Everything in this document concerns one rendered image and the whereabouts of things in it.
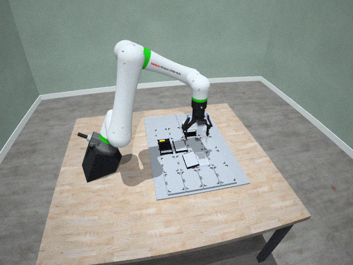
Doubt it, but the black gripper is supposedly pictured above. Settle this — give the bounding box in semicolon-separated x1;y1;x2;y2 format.
182;109;213;139

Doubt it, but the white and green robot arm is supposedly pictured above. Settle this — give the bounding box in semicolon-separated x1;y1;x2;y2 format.
78;40;210;154

